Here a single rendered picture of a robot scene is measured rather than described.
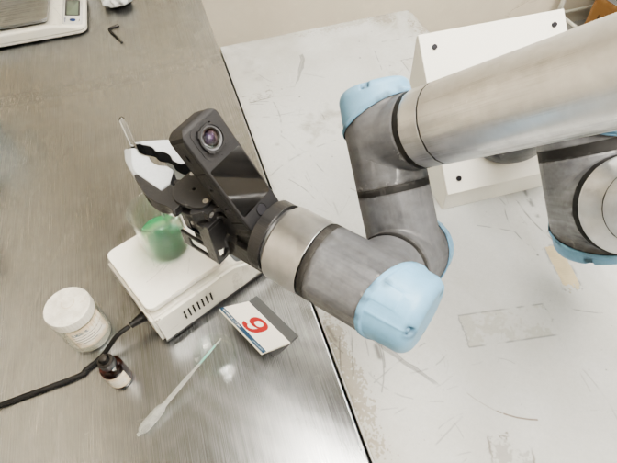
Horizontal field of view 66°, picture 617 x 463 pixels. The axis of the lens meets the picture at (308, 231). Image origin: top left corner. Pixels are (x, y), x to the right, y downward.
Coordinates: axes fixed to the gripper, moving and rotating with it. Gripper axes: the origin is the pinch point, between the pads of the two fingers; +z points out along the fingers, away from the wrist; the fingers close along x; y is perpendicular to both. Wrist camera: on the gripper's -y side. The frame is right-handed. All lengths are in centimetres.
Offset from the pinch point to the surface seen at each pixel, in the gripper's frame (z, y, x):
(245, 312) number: -11.5, 24.1, -0.7
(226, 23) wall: 98, 61, 106
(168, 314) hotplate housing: -5.6, 19.6, -8.1
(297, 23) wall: 80, 68, 130
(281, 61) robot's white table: 24, 25, 53
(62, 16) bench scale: 78, 21, 35
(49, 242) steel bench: 24.0, 25.3, -8.7
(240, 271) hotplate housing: -8.1, 21.1, 2.8
